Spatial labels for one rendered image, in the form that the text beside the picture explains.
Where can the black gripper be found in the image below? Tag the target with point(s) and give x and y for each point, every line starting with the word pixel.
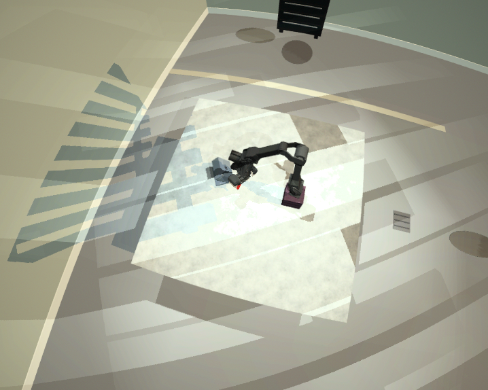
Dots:
pixel 243 175

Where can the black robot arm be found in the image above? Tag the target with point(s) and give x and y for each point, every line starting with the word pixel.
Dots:
pixel 252 155

